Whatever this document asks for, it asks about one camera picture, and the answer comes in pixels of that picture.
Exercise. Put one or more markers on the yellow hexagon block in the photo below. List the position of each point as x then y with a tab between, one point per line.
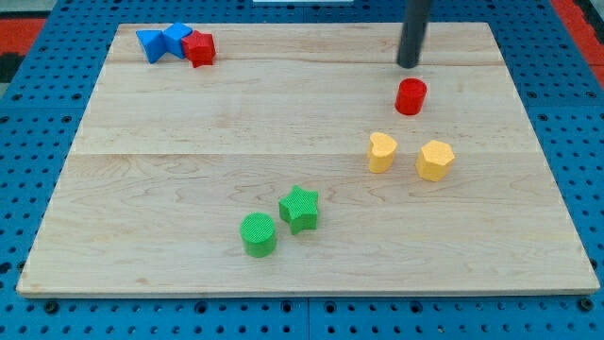
434	160

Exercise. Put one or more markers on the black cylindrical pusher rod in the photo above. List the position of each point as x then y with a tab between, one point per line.
413	32

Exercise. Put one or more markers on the green cylinder block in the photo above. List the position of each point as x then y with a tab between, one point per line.
258	234

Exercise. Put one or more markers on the green star block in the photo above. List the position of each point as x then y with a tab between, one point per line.
299	209

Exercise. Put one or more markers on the blue triangle block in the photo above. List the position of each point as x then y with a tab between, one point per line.
152	43

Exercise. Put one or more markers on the red star block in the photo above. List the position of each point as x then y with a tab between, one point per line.
199	48

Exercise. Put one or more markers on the red cylinder block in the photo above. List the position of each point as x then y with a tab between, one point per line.
410	96

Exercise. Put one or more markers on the yellow heart block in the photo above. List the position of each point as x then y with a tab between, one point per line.
381	152

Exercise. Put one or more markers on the blue cube block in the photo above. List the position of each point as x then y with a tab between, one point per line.
173	36

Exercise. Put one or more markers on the light wooden board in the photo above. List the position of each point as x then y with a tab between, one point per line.
305	162

